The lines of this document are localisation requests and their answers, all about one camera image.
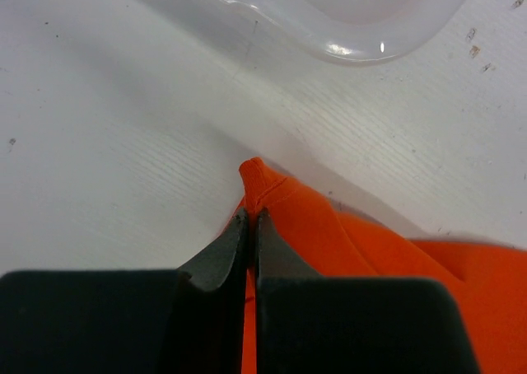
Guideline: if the white plastic basket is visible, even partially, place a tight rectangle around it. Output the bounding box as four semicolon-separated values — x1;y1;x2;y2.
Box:
110;0;485;67

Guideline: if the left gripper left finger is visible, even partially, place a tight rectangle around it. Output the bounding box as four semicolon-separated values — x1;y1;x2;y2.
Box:
1;210;250;373

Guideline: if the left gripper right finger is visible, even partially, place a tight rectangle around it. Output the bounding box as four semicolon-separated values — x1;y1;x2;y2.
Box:
254;211;480;373

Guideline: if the orange t-shirt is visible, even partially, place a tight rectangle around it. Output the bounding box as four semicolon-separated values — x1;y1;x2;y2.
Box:
220;156;527;374

